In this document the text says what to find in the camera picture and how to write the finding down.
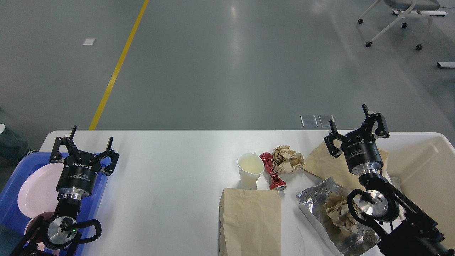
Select white rail behind chair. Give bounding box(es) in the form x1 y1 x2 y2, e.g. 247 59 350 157
392 10 448 16

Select crumpled brown paper ball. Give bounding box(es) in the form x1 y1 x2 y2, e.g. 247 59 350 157
272 145 305 174

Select beige plastic bin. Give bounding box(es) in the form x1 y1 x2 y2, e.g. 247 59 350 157
376 132 455 248

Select white office chair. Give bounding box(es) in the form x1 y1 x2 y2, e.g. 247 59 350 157
365 0 440 51

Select silver foil wrapper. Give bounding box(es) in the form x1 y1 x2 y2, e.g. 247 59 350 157
296 177 380 256

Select left floor outlet plate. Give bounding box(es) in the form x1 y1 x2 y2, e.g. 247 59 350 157
300 114 319 127

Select floor outlet plate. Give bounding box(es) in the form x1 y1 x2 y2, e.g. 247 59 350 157
300 114 319 127
318 114 334 127

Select blue plastic tray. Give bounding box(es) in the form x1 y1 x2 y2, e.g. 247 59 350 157
1 153 107 256

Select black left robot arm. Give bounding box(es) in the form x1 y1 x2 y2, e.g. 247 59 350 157
10 126 120 256

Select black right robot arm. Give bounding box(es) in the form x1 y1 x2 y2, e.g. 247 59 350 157
324 104 454 256

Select pink plate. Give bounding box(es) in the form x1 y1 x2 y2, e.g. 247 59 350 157
17 162 63 218

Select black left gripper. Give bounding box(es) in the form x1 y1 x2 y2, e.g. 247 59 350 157
49 125 120 199

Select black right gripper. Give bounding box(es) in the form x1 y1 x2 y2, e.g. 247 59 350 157
324 104 390 175

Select crumpled paper in wrapper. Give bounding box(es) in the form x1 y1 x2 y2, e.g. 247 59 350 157
324 192 358 236

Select right floor outlet plate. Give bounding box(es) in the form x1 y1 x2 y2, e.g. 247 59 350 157
318 114 334 127

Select white bar on floor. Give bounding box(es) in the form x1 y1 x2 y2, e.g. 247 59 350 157
437 62 455 69

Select brown paper bag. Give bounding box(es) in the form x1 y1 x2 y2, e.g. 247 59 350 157
219 188 282 256
301 140 389 191

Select pink mug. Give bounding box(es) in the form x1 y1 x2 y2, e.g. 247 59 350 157
24 211 54 252

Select crushed red can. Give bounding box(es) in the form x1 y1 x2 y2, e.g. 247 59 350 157
259 152 287 191

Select white paper cup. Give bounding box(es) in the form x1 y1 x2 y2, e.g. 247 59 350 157
237 152 265 190

